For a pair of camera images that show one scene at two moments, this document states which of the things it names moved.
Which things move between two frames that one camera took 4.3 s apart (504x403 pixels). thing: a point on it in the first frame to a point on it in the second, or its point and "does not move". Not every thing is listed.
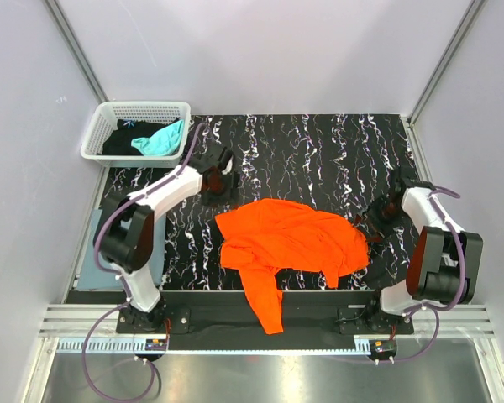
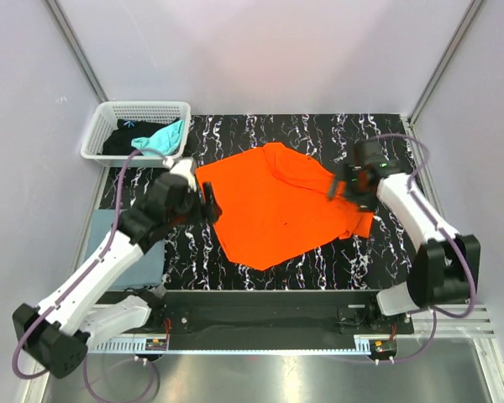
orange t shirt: [265, 237] to [274, 205]
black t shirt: [118, 140] does not move
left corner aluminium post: [75, 48] does not move
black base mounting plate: [228, 313] does not move
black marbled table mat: [339, 161] does not move
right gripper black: [370, 216] to [366, 203]
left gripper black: [231, 195] to [212, 212]
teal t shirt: [164, 142] does not move
